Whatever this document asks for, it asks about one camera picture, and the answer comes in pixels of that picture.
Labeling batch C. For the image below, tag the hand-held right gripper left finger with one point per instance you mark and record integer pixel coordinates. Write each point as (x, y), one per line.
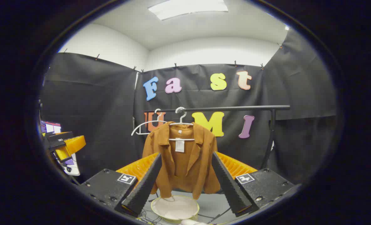
(144, 187)

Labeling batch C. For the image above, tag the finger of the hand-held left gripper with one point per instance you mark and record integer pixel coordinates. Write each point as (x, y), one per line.
(60, 139)
(62, 153)

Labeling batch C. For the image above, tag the black clothes rack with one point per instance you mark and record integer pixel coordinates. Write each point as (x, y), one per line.
(235, 108)

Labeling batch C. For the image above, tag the white clothes hanger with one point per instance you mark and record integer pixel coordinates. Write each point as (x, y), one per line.
(185, 124)
(148, 123)

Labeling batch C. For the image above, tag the ceiling light panel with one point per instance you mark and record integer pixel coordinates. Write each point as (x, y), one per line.
(188, 7)

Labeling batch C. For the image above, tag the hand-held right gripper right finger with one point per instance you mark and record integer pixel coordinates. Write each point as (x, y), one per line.
(231, 187)

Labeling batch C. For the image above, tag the black backdrop cloth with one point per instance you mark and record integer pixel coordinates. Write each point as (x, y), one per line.
(104, 109)

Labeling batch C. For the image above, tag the white laundry hamper yellow rim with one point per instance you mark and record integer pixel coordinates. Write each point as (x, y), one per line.
(176, 207)

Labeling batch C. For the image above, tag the brown collared shirt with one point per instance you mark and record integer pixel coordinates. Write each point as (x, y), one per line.
(185, 162)

